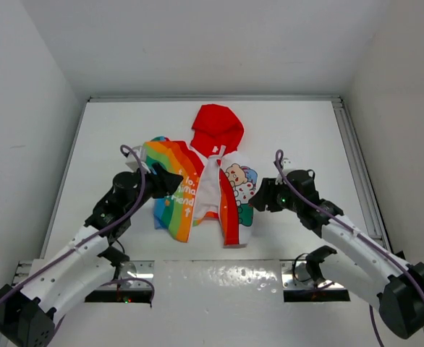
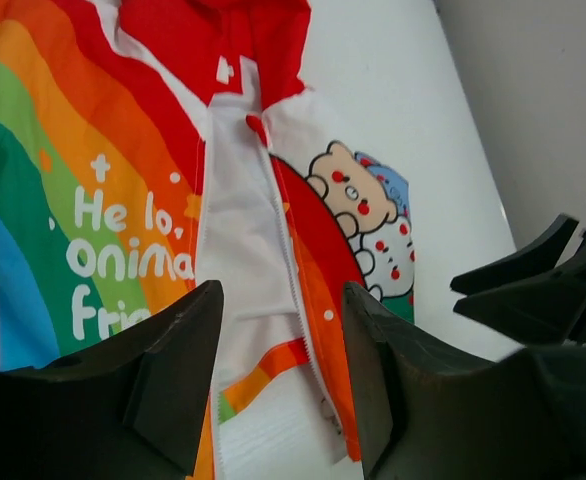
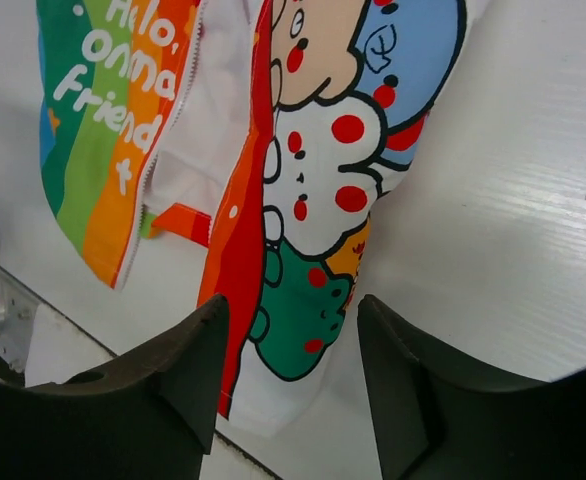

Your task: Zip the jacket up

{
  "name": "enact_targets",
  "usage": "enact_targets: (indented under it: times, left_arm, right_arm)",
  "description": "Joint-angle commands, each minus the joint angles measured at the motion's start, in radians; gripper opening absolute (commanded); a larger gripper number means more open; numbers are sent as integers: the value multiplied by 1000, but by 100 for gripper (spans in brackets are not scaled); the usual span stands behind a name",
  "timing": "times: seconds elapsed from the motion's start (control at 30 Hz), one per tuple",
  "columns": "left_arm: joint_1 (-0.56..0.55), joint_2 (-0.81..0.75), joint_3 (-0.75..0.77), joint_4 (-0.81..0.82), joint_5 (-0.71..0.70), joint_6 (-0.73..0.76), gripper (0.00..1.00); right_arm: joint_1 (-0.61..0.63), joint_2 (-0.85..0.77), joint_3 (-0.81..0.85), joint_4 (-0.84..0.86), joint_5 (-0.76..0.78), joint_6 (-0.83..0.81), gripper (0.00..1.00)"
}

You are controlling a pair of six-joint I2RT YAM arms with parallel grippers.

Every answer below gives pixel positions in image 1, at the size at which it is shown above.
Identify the rainbow children's hooded jacket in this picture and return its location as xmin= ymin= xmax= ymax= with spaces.
xmin=141 ymin=104 xmax=258 ymax=247

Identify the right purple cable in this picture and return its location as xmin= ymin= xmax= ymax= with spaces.
xmin=274 ymin=149 xmax=424 ymax=347

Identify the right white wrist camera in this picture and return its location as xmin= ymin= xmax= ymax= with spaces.
xmin=276 ymin=158 xmax=296 ymax=184

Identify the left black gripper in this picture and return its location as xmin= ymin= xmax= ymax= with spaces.
xmin=125 ymin=162 xmax=182 ymax=215

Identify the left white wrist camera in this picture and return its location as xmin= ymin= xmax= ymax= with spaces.
xmin=125 ymin=145 xmax=150 ymax=172

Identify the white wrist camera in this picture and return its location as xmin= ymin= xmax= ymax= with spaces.
xmin=125 ymin=145 xmax=150 ymax=172
xmin=276 ymin=158 xmax=296 ymax=184

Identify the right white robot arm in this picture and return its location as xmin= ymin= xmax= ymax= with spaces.
xmin=250 ymin=170 xmax=424 ymax=339

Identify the metal base plate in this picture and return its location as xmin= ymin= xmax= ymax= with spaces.
xmin=280 ymin=259 xmax=344 ymax=291
xmin=14 ymin=259 xmax=156 ymax=290

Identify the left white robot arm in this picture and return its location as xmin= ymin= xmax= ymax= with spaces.
xmin=0 ymin=163 xmax=183 ymax=346

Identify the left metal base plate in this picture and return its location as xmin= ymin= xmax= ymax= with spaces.
xmin=14 ymin=259 xmax=156 ymax=290

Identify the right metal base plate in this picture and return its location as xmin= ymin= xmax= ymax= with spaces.
xmin=280 ymin=259 xmax=344 ymax=291

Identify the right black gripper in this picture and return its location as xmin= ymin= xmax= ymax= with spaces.
xmin=248 ymin=176 xmax=301 ymax=213

